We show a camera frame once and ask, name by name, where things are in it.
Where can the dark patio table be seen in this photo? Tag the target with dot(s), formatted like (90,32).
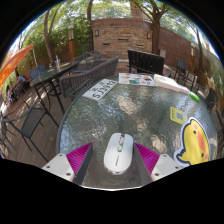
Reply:
(50,74)

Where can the black wall lamp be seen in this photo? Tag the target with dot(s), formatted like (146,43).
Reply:
(96,33)
(149,35)

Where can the colourful printed sheet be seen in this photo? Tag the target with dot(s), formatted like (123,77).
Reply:
(136,79)

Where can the clear drink cup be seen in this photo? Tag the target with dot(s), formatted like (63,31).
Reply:
(57,64)

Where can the yellow duck-shaped mouse pad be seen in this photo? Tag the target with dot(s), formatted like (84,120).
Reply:
(195,145)

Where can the black metal mesh chair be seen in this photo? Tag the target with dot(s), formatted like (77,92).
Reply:
(211,96)
(31,120)
(4,131)

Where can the wooden lamp post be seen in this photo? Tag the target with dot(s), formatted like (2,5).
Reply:
(192,58)
(71,45)

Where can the small yellow card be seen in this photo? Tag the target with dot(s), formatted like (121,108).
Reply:
(177,115)

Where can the dark metal patio chair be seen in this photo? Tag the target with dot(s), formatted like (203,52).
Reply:
(183,66)

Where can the white computer mouse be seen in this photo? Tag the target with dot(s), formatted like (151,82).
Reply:
(117,156)

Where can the large white box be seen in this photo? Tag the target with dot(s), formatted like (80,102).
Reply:
(166,82)

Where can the blue slatted chair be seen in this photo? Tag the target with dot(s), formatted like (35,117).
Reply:
(37,70)

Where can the tree with brown trunk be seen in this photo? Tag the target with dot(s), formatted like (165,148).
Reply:
(47,43)
(199,50)
(156,40)
(89,13)

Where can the black slatted chair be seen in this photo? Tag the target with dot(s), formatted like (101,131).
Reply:
(146,62)

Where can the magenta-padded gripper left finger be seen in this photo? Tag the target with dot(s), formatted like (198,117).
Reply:
(78,157)

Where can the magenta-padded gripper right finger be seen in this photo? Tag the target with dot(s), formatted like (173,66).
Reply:
(148,157)

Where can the orange patio umbrella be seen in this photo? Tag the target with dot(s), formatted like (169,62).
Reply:
(15,61)

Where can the person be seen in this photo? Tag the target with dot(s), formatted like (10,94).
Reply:
(21,80)

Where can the small white flat box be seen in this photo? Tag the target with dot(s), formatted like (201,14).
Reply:
(184,90)

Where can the white plate with black characters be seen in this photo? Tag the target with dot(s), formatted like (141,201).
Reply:
(100,90)

